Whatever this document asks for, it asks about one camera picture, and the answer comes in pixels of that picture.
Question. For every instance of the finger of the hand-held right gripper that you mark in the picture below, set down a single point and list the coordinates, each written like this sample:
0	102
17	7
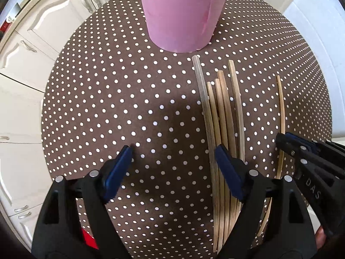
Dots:
293	151
323	148

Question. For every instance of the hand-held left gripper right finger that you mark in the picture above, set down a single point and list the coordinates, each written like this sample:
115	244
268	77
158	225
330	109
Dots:
231	172

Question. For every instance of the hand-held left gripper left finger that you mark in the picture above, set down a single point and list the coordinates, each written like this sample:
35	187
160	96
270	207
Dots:
118	170

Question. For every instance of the single wooden chopstick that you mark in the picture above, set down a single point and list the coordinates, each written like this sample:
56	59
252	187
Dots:
282	108

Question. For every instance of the bunch of wooden chopsticks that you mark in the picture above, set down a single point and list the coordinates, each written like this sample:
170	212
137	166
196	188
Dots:
223	113

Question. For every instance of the pink paper cup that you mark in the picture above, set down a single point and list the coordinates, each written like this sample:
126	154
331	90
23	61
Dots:
178	13

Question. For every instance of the brown polka dot tablecloth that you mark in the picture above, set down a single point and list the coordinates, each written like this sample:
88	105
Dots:
121	99

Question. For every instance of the red plastic stool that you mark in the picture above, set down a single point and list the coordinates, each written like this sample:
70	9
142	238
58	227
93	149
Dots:
90	238

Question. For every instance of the red container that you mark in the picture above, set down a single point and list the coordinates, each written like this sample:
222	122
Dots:
4	27

